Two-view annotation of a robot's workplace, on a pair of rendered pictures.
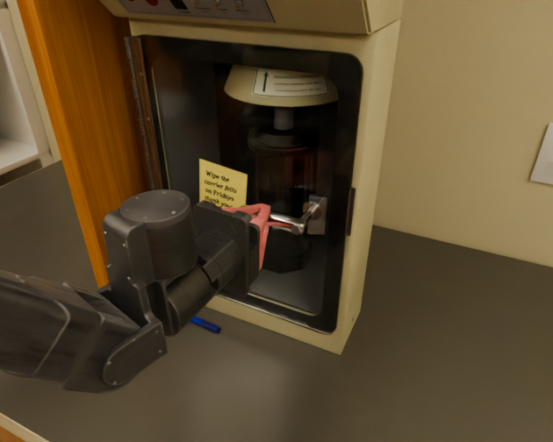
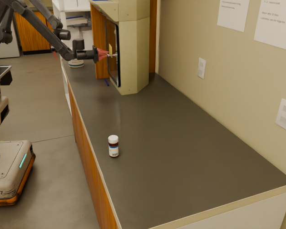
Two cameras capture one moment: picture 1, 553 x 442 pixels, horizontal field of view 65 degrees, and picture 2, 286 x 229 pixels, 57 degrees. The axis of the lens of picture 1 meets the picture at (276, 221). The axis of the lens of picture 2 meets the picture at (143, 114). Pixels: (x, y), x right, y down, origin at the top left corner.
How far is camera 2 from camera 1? 1.47 m
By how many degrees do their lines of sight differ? 38
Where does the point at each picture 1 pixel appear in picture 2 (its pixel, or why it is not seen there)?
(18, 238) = not seen: hidden behind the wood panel
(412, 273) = (160, 93)
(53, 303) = (61, 44)
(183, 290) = (79, 52)
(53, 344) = (60, 48)
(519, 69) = (195, 40)
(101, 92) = (102, 28)
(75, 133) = (94, 34)
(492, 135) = (192, 59)
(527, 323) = (166, 107)
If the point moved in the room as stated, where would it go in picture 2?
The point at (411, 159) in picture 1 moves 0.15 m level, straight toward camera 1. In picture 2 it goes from (180, 65) to (162, 68)
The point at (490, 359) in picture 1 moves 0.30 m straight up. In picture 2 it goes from (146, 106) to (146, 58)
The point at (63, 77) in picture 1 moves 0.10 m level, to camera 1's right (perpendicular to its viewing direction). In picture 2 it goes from (94, 24) to (103, 26)
